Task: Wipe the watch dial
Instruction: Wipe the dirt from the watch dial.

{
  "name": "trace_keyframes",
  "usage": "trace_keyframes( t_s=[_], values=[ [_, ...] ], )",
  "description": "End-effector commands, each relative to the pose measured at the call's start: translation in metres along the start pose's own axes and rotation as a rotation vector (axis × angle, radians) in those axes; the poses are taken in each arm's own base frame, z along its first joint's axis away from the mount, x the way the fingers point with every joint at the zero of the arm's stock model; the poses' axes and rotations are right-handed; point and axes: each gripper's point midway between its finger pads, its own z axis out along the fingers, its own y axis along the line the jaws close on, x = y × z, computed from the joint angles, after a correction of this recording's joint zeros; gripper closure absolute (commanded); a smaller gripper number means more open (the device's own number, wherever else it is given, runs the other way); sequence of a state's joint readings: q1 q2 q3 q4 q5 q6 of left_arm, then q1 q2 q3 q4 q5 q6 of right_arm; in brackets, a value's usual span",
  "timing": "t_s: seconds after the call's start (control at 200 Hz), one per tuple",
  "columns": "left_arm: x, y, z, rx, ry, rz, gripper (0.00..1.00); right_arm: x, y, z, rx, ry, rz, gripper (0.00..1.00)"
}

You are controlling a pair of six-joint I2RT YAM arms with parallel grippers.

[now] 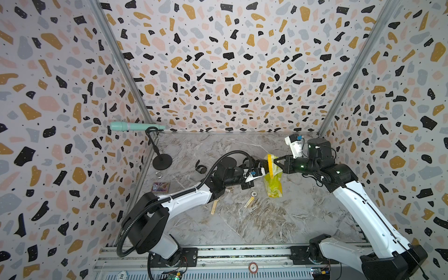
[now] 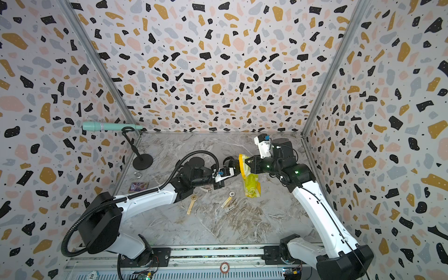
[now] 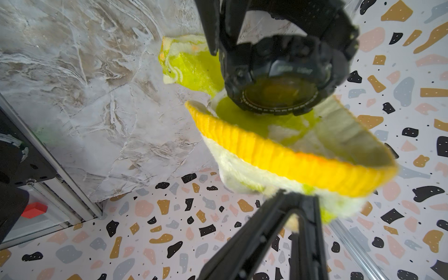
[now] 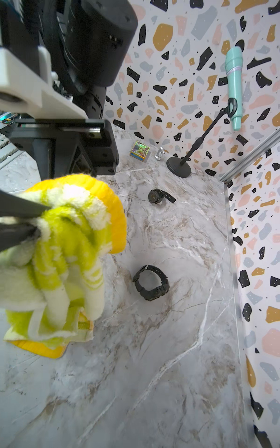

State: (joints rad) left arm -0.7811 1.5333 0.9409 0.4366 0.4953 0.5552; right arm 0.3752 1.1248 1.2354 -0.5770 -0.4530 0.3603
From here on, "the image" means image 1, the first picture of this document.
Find yellow green white cloth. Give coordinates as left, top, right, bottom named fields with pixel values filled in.
left=264, top=154, right=283, bottom=198

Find black watch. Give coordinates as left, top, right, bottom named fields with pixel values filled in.
left=195, top=160, right=208, bottom=175
left=254, top=159, right=269, bottom=173

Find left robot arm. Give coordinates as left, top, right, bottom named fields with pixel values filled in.
left=116, top=150, right=269, bottom=264

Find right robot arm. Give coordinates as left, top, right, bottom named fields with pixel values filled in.
left=268, top=134, right=428, bottom=280

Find black microphone stand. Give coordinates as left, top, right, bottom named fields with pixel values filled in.
left=145, top=126, right=173, bottom=171

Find small framed picture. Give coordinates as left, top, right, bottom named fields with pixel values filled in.
left=151, top=182, right=170, bottom=193

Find red white round sticker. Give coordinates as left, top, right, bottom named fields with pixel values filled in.
left=248, top=262, right=259, bottom=274

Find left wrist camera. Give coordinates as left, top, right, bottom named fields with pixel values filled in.
left=245, top=168, right=266, bottom=183

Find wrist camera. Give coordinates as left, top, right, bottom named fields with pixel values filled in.
left=245, top=168, right=266, bottom=183
left=285, top=134, right=303, bottom=159

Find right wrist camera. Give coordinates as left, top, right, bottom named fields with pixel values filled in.
left=285, top=134, right=303, bottom=159

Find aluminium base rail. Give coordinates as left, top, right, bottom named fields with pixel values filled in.
left=91, top=244, right=364, bottom=280

